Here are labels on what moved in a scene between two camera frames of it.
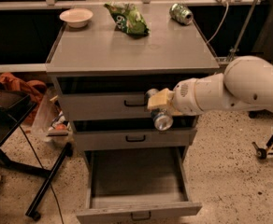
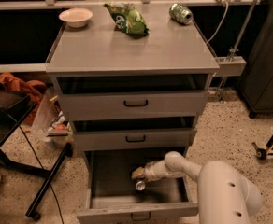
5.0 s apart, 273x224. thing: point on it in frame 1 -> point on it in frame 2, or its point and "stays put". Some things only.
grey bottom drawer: [138, 185] stays put
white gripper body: [183, 95] -> [150, 173]
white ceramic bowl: [77, 18] stays put
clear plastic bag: [50, 121] stays put
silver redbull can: [163, 119] -> [139, 186]
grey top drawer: [105, 98] stays put
